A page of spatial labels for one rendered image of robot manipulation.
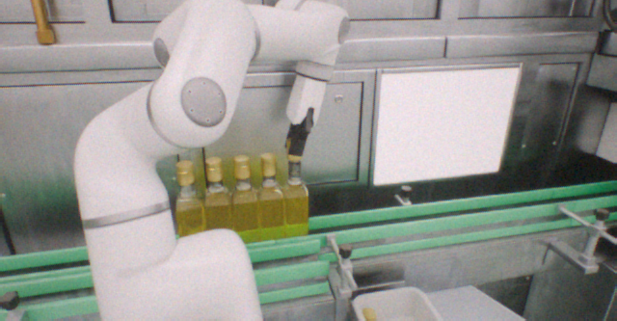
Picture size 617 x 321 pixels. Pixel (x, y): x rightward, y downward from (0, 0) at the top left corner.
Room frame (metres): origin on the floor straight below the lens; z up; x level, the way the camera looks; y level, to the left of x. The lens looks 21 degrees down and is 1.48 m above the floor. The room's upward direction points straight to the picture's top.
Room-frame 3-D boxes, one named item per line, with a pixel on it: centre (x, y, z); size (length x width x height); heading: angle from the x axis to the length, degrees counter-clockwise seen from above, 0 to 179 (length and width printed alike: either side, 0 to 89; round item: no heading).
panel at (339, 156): (0.94, -0.15, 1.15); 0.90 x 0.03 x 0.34; 103
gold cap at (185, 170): (0.70, 0.25, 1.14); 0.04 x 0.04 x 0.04
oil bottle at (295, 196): (0.76, 0.03, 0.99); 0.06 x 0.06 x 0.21; 13
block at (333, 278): (0.67, -0.07, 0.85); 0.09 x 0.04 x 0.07; 13
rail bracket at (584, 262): (0.80, -0.70, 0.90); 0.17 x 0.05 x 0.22; 13
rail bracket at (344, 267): (0.65, -0.07, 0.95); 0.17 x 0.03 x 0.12; 13
